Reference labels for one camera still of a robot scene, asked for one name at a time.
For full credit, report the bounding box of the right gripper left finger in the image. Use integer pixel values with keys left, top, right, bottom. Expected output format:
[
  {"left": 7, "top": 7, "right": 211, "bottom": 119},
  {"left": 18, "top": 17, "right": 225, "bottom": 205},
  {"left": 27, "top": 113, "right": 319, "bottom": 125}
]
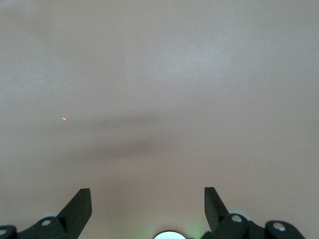
[{"left": 0, "top": 188, "right": 93, "bottom": 239}]

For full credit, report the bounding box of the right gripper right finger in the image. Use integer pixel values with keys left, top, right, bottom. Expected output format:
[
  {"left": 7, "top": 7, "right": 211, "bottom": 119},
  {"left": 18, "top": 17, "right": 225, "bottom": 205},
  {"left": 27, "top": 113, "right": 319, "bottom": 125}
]
[{"left": 201, "top": 186, "right": 306, "bottom": 239}]

